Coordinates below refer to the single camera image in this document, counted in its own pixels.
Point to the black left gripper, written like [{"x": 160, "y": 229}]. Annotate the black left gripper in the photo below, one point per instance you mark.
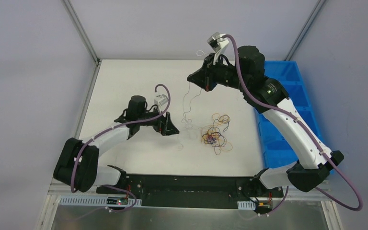
[{"x": 158, "y": 122}]

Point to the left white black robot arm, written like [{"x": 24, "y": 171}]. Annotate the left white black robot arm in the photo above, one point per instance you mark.
[{"x": 78, "y": 166}]

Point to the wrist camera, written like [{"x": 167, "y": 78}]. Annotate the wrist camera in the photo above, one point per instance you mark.
[
  {"x": 161, "y": 100},
  {"x": 218, "y": 43}
]

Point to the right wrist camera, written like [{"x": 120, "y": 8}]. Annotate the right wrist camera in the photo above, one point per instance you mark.
[{"x": 218, "y": 43}]

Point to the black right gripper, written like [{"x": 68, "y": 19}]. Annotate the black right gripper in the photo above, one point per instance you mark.
[{"x": 209, "y": 73}]

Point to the aluminium frame rail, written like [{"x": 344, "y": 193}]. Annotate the aluminium frame rail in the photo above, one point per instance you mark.
[{"x": 144, "y": 186}]

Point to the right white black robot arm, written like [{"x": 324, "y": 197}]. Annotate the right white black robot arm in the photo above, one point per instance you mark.
[{"x": 270, "y": 98}]

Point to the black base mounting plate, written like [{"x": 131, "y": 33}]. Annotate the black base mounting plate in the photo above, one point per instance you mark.
[{"x": 188, "y": 200}]

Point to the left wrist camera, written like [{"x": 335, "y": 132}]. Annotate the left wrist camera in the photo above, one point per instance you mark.
[{"x": 161, "y": 100}]

